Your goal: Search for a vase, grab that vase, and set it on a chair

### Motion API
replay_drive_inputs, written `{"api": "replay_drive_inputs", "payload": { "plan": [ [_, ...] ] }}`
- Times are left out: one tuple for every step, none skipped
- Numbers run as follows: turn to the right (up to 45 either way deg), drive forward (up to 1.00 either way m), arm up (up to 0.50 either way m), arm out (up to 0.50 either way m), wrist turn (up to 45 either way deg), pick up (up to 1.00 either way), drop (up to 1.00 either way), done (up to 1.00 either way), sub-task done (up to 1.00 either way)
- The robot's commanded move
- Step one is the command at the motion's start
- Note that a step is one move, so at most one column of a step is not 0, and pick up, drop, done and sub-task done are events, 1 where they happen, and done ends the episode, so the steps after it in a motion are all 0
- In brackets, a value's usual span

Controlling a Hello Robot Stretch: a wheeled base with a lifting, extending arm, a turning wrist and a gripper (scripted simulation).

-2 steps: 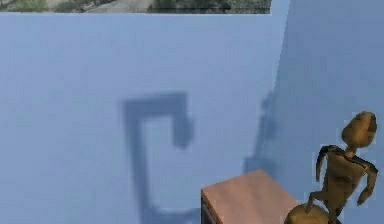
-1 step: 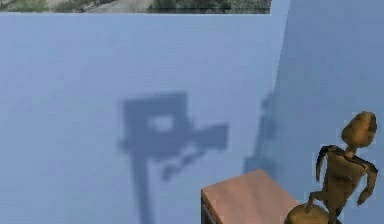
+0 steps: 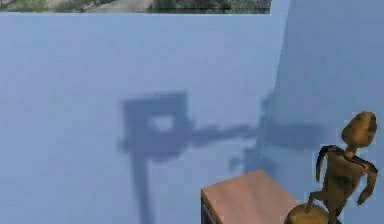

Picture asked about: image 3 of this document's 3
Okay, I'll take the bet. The brown wooden cabinet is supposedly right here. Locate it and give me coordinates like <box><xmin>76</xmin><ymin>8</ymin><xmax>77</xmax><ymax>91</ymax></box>
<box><xmin>200</xmin><ymin>168</ymin><xmax>301</xmax><ymax>224</ymax></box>

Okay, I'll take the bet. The framed landscape picture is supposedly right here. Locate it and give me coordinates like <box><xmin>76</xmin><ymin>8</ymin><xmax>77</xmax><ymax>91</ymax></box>
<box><xmin>0</xmin><ymin>0</ymin><xmax>272</xmax><ymax>15</ymax></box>

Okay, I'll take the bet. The golden human figure statue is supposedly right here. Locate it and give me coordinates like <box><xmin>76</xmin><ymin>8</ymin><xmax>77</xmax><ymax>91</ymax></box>
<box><xmin>283</xmin><ymin>111</ymin><xmax>379</xmax><ymax>224</ymax></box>

